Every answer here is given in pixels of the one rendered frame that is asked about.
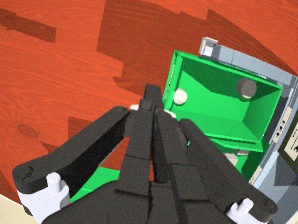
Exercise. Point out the olive green tool case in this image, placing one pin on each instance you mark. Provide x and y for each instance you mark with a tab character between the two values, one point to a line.
289	146

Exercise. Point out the green bin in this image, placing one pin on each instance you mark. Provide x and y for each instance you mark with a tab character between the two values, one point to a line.
102	175
246	164
213	102

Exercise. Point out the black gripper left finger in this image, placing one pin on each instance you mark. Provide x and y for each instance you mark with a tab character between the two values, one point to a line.
44	184

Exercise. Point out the small beige block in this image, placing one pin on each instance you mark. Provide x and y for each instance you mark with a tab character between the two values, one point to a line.
232	157

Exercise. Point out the grey metal shelf rack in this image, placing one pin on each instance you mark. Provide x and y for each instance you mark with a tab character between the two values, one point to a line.
275	177

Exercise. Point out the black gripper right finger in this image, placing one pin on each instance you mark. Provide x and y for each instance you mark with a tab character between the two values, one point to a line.
218	177

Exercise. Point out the white round disc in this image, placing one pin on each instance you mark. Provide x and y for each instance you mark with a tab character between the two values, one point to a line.
180	96

